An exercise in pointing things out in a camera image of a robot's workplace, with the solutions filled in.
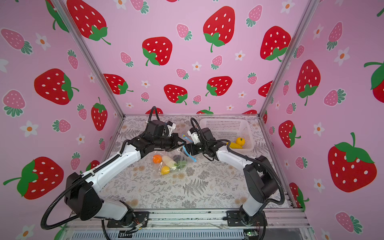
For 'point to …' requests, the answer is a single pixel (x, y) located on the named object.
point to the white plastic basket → (229, 129)
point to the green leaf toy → (180, 164)
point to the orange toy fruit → (157, 159)
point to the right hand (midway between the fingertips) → (184, 148)
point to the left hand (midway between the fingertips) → (187, 142)
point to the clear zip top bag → (179, 151)
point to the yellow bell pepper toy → (240, 141)
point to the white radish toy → (168, 161)
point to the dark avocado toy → (177, 158)
